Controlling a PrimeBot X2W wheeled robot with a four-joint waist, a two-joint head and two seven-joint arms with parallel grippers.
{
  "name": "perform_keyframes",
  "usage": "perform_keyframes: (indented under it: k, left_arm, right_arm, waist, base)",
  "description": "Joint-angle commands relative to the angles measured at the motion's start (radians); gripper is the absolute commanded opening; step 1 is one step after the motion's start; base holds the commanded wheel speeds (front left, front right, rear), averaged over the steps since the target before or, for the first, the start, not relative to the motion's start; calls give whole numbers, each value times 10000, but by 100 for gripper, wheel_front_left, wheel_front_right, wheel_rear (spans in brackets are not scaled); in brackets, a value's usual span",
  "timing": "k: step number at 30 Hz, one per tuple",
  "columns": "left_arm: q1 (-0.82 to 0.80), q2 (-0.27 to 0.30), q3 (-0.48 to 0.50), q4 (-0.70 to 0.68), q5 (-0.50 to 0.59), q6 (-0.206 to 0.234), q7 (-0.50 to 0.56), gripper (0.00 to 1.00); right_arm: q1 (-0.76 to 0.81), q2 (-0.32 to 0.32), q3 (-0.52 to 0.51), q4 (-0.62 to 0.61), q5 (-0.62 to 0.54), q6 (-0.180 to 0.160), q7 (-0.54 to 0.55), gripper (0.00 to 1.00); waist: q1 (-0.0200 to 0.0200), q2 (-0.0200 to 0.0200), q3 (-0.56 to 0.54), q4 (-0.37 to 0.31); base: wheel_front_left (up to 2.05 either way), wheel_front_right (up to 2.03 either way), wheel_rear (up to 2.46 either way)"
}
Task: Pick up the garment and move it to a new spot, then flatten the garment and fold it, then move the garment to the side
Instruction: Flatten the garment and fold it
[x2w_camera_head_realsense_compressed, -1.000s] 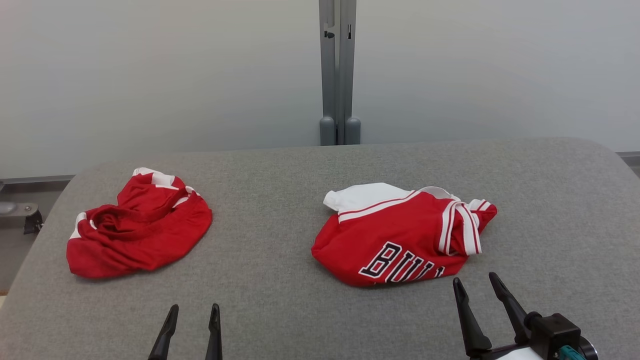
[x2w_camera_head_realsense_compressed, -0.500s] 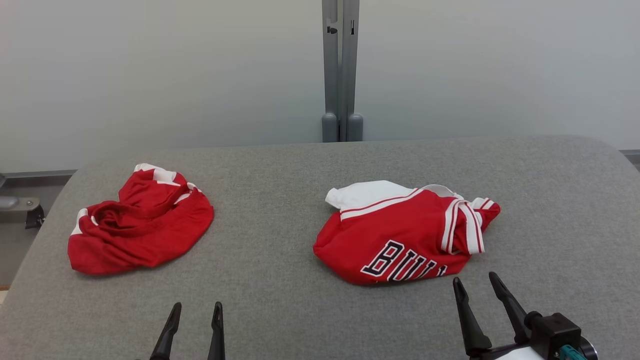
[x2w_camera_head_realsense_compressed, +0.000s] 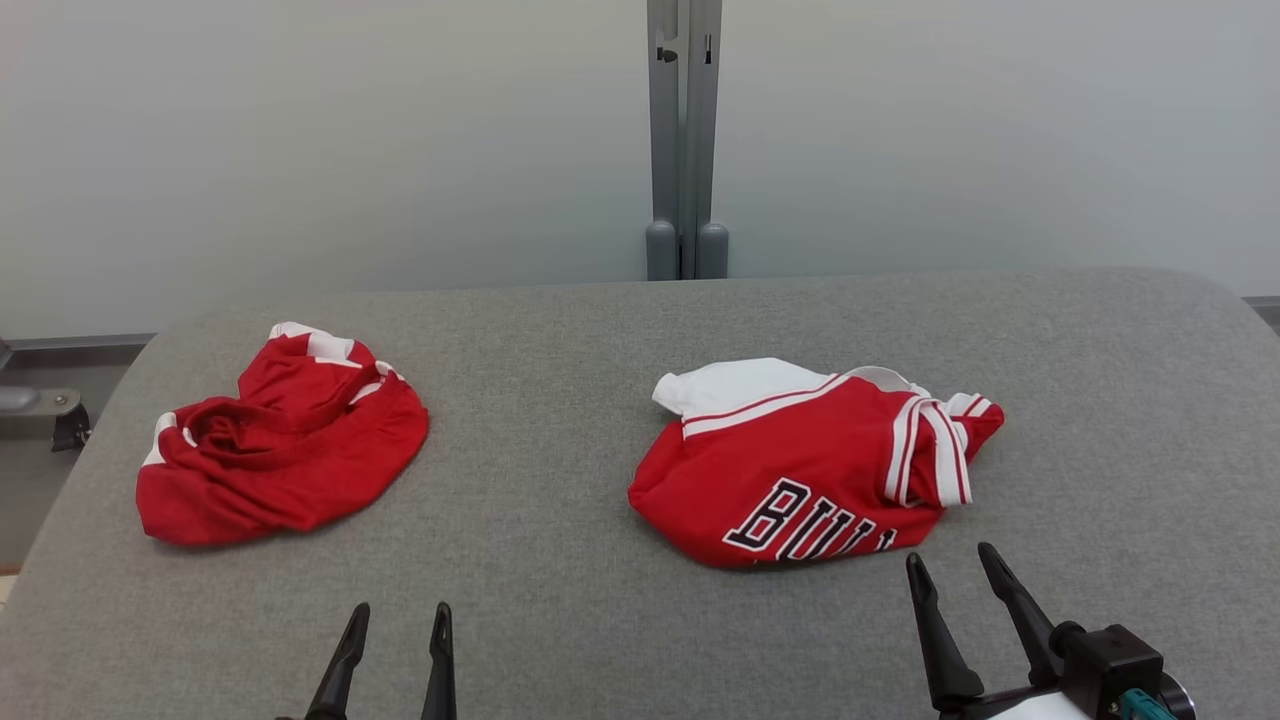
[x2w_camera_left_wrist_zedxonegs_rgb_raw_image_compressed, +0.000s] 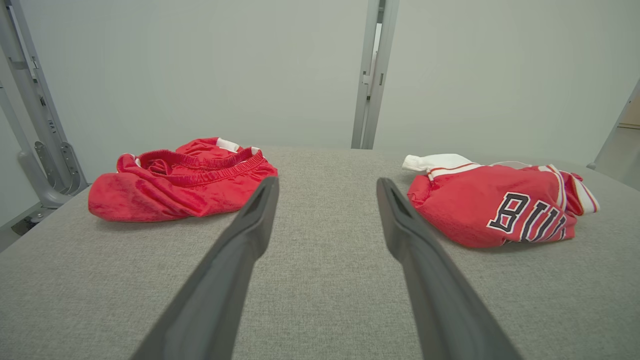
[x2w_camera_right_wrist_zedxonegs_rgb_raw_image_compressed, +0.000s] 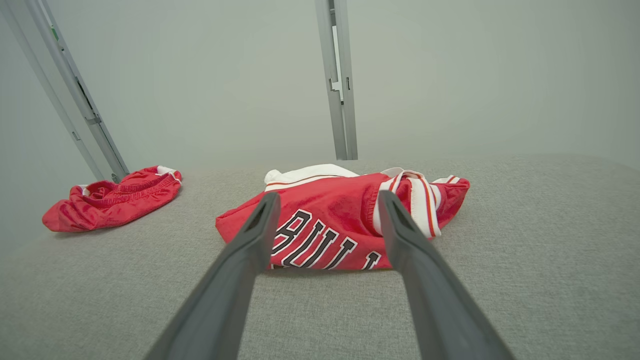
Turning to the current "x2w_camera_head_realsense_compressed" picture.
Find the teal right camera connector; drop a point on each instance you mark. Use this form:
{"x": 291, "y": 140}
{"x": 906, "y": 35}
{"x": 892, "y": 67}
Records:
{"x": 1145, "y": 706}

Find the red Bulls basketball jersey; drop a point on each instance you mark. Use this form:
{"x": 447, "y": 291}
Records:
{"x": 800, "y": 450}

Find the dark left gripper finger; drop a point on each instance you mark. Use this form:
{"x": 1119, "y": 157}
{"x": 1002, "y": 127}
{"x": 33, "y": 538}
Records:
{"x": 441, "y": 670}
{"x": 338, "y": 670}

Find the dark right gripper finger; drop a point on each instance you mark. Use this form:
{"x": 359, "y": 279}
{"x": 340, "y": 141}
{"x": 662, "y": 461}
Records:
{"x": 945, "y": 650}
{"x": 1020, "y": 610}

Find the grey wall baseboard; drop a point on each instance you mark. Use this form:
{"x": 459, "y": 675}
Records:
{"x": 70, "y": 341}
{"x": 1263, "y": 302}

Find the red white garment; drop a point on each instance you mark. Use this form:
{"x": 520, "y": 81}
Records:
{"x": 290, "y": 450}

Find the black caster wheel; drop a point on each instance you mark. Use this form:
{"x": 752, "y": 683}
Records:
{"x": 72, "y": 430}

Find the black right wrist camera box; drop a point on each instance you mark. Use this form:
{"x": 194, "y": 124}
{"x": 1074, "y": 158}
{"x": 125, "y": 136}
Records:
{"x": 1110, "y": 660}

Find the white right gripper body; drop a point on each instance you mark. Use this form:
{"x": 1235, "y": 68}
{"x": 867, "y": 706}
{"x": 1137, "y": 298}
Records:
{"x": 1030, "y": 708}

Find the silver metal bracket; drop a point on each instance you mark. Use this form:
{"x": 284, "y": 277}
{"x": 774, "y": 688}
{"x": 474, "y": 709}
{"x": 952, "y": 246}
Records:
{"x": 30, "y": 400}

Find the grey partition post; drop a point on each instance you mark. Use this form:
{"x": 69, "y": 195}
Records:
{"x": 663, "y": 120}
{"x": 705, "y": 120}

